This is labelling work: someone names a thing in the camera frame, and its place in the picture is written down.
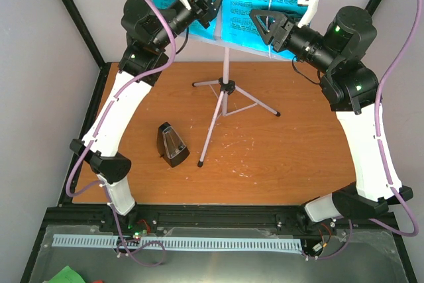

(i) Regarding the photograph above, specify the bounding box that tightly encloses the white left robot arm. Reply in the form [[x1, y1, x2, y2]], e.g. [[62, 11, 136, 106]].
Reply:
[[66, 0, 223, 232]]

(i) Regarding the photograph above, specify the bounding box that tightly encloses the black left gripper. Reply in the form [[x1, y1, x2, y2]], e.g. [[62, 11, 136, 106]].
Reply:
[[151, 0, 229, 50]]

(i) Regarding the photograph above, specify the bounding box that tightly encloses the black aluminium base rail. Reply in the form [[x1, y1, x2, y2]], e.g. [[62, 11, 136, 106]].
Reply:
[[42, 203, 397, 241]]

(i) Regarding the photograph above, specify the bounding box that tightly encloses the black metronome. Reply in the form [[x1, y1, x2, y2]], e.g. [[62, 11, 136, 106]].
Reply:
[[156, 122, 189, 168]]

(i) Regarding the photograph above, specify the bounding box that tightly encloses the left black frame post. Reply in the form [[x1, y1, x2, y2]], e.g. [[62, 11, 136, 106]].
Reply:
[[61, 0, 107, 69]]

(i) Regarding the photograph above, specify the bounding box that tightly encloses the clear plastic metronome cover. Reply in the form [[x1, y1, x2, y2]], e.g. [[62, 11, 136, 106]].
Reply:
[[162, 126, 186, 159]]

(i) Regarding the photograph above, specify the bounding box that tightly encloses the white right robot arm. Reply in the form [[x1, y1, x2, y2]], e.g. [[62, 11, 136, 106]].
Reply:
[[249, 6, 413, 226]]

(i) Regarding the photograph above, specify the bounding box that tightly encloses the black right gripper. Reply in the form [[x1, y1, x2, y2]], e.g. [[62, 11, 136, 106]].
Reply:
[[247, 9, 338, 74]]

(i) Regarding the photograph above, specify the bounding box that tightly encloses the green paper piece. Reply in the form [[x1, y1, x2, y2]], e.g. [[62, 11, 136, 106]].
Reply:
[[48, 266, 85, 283]]

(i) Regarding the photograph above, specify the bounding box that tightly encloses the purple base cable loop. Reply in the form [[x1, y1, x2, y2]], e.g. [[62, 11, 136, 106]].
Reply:
[[102, 186, 166, 268]]

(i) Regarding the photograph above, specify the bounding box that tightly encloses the silver tripod music stand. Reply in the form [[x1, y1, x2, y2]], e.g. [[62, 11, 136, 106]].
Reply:
[[191, 44, 281, 168]]

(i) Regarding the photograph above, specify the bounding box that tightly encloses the light blue cable duct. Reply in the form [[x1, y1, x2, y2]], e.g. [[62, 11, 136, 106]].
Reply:
[[51, 234, 302, 254]]

